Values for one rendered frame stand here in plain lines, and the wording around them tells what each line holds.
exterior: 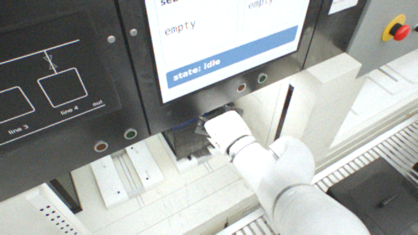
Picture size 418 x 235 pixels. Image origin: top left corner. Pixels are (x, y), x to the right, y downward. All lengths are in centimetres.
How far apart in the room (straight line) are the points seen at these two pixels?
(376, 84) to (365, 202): 64
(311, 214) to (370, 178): 87
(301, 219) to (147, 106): 28
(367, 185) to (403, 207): 13
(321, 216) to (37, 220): 48
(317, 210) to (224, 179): 72
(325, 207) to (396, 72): 138
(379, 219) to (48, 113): 103
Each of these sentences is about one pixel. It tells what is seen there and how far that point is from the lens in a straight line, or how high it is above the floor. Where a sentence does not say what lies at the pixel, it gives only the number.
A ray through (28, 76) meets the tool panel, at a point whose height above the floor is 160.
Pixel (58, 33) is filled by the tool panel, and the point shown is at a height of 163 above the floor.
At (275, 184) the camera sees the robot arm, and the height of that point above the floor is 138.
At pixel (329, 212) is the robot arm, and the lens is 38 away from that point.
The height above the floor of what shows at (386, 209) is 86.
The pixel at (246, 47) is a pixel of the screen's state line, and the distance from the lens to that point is 50.
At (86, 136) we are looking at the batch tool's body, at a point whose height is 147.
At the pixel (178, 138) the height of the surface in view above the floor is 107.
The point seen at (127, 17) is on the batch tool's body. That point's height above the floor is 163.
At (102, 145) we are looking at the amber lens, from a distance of 50.
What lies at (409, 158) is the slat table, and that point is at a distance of 151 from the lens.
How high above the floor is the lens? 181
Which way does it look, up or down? 50 degrees down
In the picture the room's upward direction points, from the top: straight up
